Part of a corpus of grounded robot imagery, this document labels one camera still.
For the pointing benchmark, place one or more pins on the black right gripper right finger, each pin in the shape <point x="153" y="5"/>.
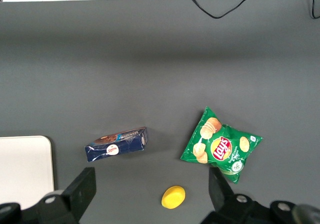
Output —
<point x="221" y="196"/>

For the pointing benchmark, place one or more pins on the green chips bag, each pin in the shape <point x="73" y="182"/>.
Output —
<point x="220" y="146"/>

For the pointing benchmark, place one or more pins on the yellow lemon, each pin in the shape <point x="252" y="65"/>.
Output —
<point x="173" y="197"/>

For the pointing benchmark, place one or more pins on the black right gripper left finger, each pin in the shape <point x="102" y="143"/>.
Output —
<point x="82" y="191"/>

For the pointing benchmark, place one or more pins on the dark blue cookie box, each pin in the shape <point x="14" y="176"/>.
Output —
<point x="116" y="146"/>

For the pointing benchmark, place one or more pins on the dark grey table mat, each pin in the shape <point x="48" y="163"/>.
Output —
<point x="150" y="59"/>

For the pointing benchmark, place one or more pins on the beige plastic tray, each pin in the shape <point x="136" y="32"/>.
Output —
<point x="25" y="164"/>

